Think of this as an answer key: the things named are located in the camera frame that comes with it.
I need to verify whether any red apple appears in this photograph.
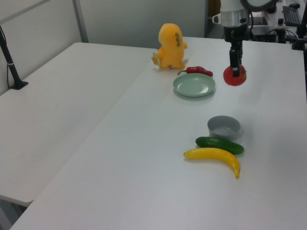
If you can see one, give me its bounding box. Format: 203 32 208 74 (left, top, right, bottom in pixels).
223 65 248 86

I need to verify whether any black pole stand with base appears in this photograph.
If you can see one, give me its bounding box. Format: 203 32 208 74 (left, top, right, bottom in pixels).
0 25 29 91

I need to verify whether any yellow banana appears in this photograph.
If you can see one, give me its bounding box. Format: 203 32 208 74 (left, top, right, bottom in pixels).
183 148 241 179

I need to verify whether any grey round bowl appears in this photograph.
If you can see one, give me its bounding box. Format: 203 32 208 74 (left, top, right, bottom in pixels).
207 115 241 141

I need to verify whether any pale green plate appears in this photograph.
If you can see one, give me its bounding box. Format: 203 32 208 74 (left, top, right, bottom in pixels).
173 73 216 98

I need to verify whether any orange plush dinosaur toy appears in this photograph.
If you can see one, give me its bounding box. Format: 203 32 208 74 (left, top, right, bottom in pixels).
157 23 189 69

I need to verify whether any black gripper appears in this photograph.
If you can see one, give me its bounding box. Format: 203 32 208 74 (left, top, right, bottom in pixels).
223 23 250 78

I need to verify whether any white side table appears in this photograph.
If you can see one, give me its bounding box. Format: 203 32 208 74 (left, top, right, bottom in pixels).
0 42 159 208

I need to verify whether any grey metal partition post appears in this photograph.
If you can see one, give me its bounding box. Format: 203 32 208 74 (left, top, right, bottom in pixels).
71 0 90 44

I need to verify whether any black camera stand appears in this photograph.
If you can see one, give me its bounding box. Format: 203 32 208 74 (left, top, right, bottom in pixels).
291 0 307 51

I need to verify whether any red chili pepper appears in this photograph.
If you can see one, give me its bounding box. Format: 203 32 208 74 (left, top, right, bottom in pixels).
177 66 213 77

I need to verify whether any green cucumber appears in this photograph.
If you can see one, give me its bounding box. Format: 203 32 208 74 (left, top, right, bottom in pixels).
195 136 245 154

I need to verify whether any black keyboard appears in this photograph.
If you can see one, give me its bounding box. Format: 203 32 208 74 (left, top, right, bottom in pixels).
282 5 304 27

